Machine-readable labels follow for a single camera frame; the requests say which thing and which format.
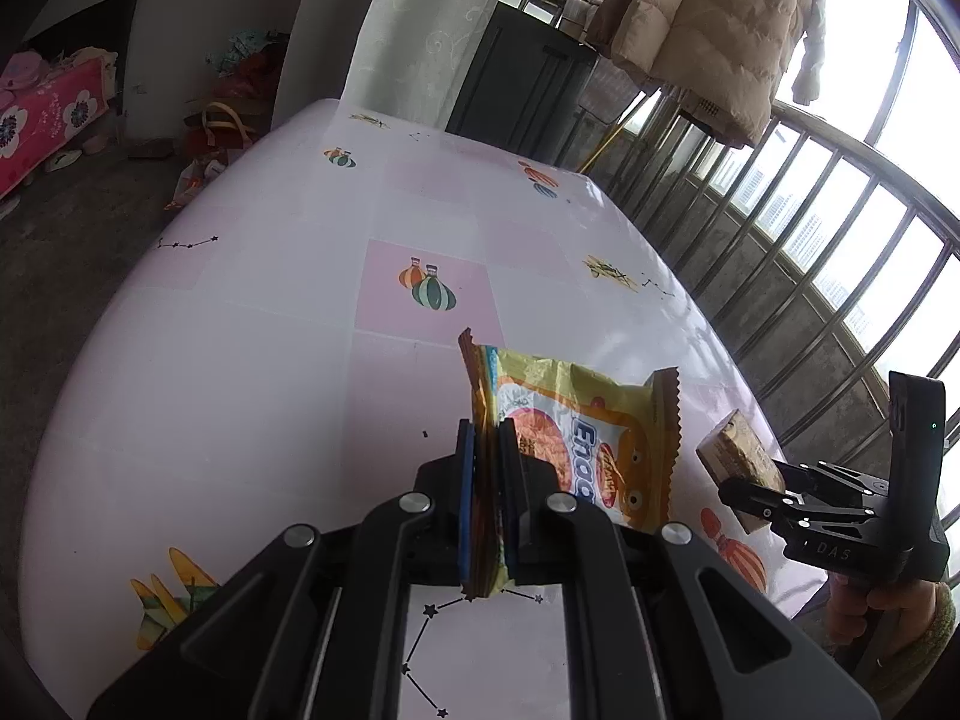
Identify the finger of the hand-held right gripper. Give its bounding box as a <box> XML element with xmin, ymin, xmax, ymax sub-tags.
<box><xmin>772</xmin><ymin>460</ymin><xmax>890</xmax><ymax>500</ymax></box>
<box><xmin>718</xmin><ymin>480</ymin><xmax>822</xmax><ymax>535</ymax></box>

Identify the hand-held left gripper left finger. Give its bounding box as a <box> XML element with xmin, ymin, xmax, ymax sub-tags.
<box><xmin>86</xmin><ymin>420</ymin><xmax>481</xmax><ymax>720</ymax></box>

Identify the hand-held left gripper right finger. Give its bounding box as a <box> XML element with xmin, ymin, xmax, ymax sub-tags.
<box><xmin>496</xmin><ymin>418</ymin><xmax>882</xmax><ymax>720</ymax></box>

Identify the small brown box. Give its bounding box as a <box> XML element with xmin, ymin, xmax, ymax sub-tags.
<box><xmin>695</xmin><ymin>409</ymin><xmax>788</xmax><ymax>533</ymax></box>

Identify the yellow snack wrapper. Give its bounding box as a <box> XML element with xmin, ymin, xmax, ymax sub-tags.
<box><xmin>457</xmin><ymin>328</ymin><xmax>681</xmax><ymax>597</ymax></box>

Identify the person's right hand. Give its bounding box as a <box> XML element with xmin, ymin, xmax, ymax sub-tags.
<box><xmin>825</xmin><ymin>581</ymin><xmax>940</xmax><ymax>662</ymax></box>

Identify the pink balloon print tablecloth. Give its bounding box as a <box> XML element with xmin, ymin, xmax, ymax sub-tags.
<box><xmin>19</xmin><ymin>97</ymin><xmax>833</xmax><ymax>720</ymax></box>

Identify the metal balcony railing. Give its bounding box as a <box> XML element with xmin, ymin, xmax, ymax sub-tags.
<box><xmin>570</xmin><ymin>82</ymin><xmax>960</xmax><ymax>593</ymax></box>

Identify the yellow broomstick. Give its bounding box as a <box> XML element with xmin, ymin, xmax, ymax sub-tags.
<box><xmin>577</xmin><ymin>120</ymin><xmax>627</xmax><ymax>173</ymax></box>

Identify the dark cabinet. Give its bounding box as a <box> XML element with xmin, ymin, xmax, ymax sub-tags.
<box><xmin>446</xmin><ymin>4</ymin><xmax>601</xmax><ymax>166</ymax></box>

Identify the orange and white plastic bag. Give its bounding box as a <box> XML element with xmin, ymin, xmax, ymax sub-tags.
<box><xmin>165</xmin><ymin>154</ymin><xmax>226</xmax><ymax>211</ymax></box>

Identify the white patterned curtain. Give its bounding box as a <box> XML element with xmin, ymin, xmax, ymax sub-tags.
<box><xmin>341</xmin><ymin>0</ymin><xmax>526</xmax><ymax>136</ymax></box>

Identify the beige down jacket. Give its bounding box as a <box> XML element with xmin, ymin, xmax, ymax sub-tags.
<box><xmin>600</xmin><ymin>0</ymin><xmax>826</xmax><ymax>149</ymax></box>

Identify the pile of red bags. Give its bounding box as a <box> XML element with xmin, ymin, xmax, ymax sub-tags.
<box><xmin>206</xmin><ymin>28</ymin><xmax>290</xmax><ymax>102</ymax></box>

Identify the pink floral blanket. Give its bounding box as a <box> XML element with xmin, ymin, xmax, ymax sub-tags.
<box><xmin>0</xmin><ymin>52</ymin><xmax>110</xmax><ymax>200</ymax></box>

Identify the red bag with yellow handles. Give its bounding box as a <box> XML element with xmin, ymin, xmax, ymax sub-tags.
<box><xmin>184</xmin><ymin>101</ymin><xmax>256</xmax><ymax>155</ymax></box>

